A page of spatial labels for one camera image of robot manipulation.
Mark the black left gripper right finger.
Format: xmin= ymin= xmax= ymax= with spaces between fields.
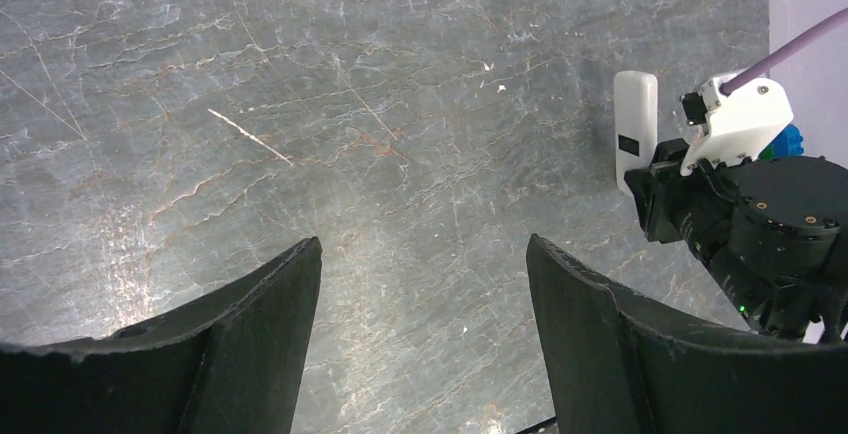
xmin=526 ymin=235 xmax=847 ymax=433

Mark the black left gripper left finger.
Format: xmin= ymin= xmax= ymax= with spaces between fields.
xmin=1 ymin=237 xmax=322 ymax=433

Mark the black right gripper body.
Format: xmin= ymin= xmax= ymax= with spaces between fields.
xmin=624 ymin=138 xmax=703 ymax=245

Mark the red and white remote control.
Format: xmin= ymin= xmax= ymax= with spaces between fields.
xmin=613 ymin=71 xmax=658 ymax=197

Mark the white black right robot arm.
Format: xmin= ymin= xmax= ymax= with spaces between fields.
xmin=623 ymin=139 xmax=847 ymax=343

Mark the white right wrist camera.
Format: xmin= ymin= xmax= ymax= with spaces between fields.
xmin=680 ymin=72 xmax=794 ymax=176

